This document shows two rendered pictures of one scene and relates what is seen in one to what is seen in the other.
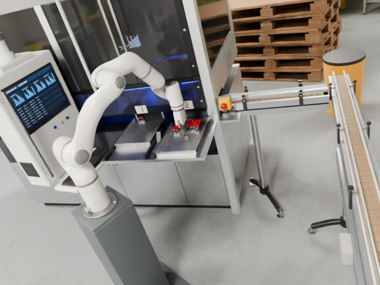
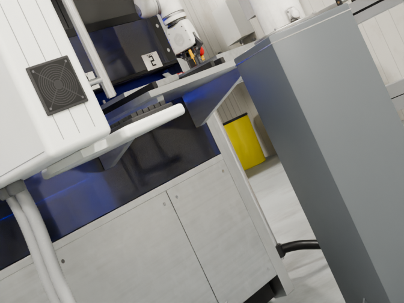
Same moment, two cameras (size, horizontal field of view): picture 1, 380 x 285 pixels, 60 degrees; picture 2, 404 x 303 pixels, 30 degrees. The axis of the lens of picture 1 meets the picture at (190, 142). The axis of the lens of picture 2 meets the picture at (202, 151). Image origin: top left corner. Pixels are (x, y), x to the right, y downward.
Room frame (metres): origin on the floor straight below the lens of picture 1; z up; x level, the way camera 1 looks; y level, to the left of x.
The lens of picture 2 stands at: (1.11, 2.58, 0.73)
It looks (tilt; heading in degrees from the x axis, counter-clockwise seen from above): 2 degrees down; 287
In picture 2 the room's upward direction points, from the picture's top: 25 degrees counter-clockwise
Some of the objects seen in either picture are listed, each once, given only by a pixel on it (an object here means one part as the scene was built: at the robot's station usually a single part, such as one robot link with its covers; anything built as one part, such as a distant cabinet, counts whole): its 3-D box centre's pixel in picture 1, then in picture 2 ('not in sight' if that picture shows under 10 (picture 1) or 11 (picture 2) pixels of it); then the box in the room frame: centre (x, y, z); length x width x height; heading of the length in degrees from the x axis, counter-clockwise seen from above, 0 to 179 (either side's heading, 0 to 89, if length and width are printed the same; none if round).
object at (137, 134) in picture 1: (142, 131); (119, 106); (2.02, 0.30, 0.90); 0.34 x 0.26 x 0.04; 156
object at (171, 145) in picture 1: (183, 137); (205, 70); (1.78, 0.03, 0.90); 0.34 x 0.26 x 0.04; 156
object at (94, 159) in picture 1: (87, 165); (110, 131); (1.91, 0.71, 0.82); 0.40 x 0.14 x 0.02; 149
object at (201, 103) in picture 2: not in sight; (223, 95); (1.78, -0.05, 0.79); 0.34 x 0.03 x 0.13; 156
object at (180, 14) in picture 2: (177, 105); (174, 18); (1.81, 0.01, 1.11); 0.09 x 0.08 x 0.03; 156
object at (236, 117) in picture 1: (231, 116); not in sight; (1.93, -0.32, 0.87); 0.14 x 0.13 x 0.02; 156
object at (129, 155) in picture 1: (162, 138); (169, 94); (1.89, 0.17, 0.87); 0.70 x 0.48 x 0.02; 66
